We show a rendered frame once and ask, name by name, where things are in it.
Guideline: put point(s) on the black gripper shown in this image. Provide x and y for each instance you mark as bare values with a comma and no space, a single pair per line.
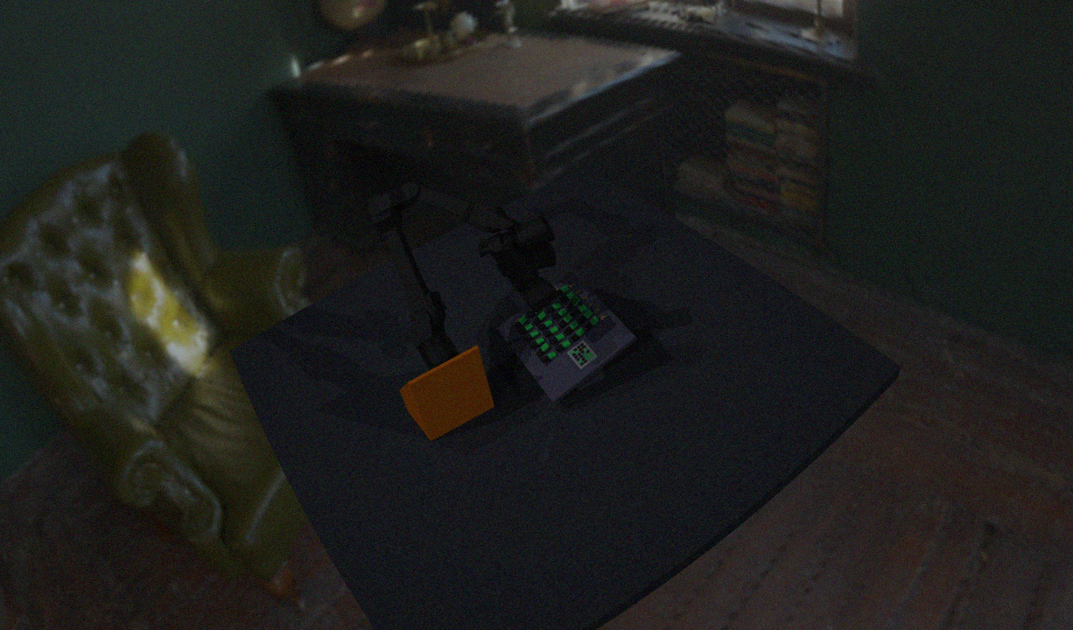
536,291

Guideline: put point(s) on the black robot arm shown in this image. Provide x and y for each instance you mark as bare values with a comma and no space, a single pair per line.
426,308

